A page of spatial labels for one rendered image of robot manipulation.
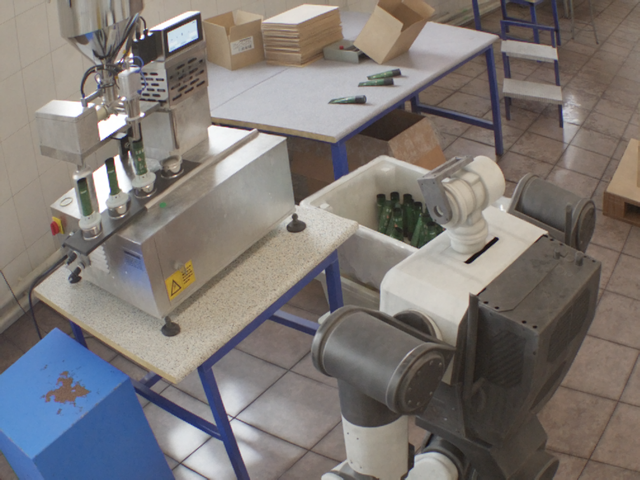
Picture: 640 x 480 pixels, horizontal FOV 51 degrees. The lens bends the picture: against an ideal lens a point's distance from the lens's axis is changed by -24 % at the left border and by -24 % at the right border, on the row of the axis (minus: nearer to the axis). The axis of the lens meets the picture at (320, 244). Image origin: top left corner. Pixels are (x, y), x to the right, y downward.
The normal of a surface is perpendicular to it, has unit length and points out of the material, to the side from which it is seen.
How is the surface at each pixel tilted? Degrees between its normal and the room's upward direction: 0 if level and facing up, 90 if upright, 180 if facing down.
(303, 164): 64
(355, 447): 90
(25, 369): 0
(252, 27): 107
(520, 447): 45
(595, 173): 0
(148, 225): 0
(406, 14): 90
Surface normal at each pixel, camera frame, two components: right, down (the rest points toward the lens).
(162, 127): -0.58, 0.49
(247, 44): 0.53, 0.40
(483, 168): 0.21, -0.61
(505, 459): 0.41, -0.37
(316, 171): -0.61, 0.07
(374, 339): -0.25, -0.74
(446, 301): -0.56, -0.34
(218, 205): 0.81, 0.24
